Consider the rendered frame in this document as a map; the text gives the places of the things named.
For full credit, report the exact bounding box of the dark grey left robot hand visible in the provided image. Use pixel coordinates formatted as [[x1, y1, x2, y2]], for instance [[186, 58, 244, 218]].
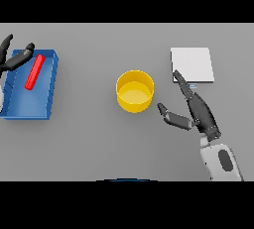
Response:
[[0, 34, 36, 79]]

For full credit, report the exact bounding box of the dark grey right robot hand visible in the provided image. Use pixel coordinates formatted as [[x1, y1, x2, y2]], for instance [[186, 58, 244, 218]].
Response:
[[156, 69, 222, 142]]

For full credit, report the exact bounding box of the red beaker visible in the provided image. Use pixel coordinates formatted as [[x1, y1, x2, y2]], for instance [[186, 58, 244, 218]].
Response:
[[24, 54, 47, 91]]

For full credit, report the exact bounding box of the pale square measuring scale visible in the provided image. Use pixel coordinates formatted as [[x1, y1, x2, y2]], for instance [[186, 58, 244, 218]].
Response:
[[170, 47, 215, 89]]

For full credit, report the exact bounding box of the yellow bowl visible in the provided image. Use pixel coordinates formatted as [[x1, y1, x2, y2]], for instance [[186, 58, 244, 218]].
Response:
[[115, 69, 156, 114]]

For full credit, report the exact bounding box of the blue tray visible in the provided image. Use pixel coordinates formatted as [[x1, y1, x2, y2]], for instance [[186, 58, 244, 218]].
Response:
[[0, 49, 60, 121]]

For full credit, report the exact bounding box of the thin dark arc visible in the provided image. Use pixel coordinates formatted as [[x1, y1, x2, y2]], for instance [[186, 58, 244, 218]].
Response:
[[95, 177, 159, 182]]

